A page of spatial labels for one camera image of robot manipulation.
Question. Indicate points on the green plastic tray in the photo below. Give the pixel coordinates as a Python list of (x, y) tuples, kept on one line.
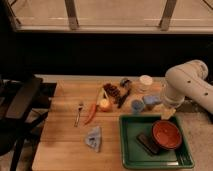
[(136, 156)]

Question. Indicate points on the yellow green banana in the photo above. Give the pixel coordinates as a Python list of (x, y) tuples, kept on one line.
[(100, 96)]

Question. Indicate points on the red bowl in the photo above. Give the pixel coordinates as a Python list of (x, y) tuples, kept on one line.
[(166, 134)]

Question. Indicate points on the silver fork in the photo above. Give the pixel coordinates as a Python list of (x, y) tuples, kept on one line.
[(80, 107)]

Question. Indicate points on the black rectangular block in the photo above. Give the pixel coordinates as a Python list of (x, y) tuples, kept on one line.
[(148, 144)]

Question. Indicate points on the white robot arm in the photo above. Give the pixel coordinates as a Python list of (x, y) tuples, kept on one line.
[(188, 80)]

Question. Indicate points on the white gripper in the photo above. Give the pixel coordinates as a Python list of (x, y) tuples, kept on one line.
[(167, 113)]

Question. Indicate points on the blue plastic cup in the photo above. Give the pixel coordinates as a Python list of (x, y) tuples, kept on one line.
[(137, 106)]

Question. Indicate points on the yellow round fruit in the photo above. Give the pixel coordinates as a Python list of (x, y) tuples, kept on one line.
[(105, 105)]

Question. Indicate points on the black handled utensil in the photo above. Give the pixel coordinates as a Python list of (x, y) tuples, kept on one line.
[(122, 100)]

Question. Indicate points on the blue crumpled cloth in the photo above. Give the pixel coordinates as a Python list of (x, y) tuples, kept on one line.
[(94, 138)]

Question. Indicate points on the dark metal can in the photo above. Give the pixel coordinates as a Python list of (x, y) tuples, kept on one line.
[(125, 82)]

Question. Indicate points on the black office chair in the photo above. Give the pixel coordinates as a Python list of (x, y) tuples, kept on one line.
[(23, 105)]

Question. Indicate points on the orange carrot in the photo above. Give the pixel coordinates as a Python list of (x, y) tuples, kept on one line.
[(91, 114)]

